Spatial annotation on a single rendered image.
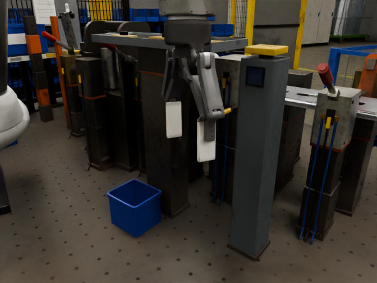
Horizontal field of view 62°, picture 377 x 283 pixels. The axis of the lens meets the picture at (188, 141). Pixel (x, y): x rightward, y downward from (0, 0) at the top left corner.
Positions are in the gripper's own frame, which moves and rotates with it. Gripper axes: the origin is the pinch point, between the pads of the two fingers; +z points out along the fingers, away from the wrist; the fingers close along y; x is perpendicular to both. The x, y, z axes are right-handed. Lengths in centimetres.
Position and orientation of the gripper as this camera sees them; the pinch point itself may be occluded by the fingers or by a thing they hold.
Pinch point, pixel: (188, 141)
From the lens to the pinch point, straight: 55.8
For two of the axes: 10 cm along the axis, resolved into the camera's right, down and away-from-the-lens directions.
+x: 9.1, -1.4, 3.9
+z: 0.1, 9.5, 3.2
